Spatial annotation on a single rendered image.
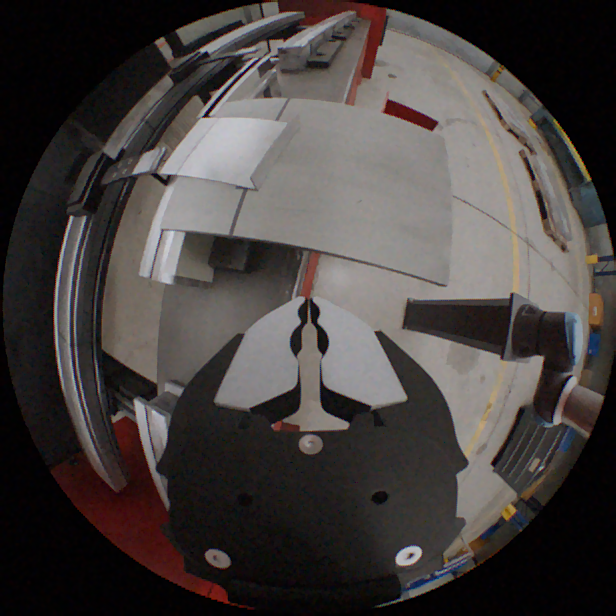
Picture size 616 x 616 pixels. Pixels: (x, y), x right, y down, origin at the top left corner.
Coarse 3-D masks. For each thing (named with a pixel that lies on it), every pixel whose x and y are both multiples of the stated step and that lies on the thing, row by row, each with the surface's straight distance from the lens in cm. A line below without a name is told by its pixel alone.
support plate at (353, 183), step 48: (288, 144) 21; (336, 144) 21; (384, 144) 23; (432, 144) 26; (192, 192) 22; (240, 192) 19; (288, 192) 18; (336, 192) 18; (384, 192) 19; (432, 192) 21; (288, 240) 16; (336, 240) 16; (384, 240) 17; (432, 240) 19
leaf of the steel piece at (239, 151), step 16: (224, 128) 26; (240, 128) 25; (256, 128) 24; (272, 128) 23; (288, 128) 20; (208, 144) 25; (224, 144) 23; (240, 144) 23; (256, 144) 22; (272, 144) 19; (192, 160) 24; (208, 160) 23; (224, 160) 22; (240, 160) 21; (256, 160) 20; (272, 160) 19; (192, 176) 23; (208, 176) 22; (224, 176) 21; (240, 176) 20; (256, 176) 18
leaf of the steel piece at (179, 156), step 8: (200, 120) 30; (208, 120) 29; (216, 120) 28; (192, 128) 29; (200, 128) 28; (208, 128) 27; (192, 136) 28; (200, 136) 27; (184, 144) 27; (192, 144) 26; (176, 152) 27; (184, 152) 26; (168, 160) 27; (176, 160) 26; (184, 160) 25; (168, 168) 26; (176, 168) 25
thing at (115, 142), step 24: (144, 48) 23; (120, 72) 21; (144, 72) 22; (168, 72) 24; (96, 96) 20; (120, 96) 20; (144, 96) 22; (72, 120) 18; (96, 120) 19; (120, 120) 20; (96, 144) 19; (120, 144) 21
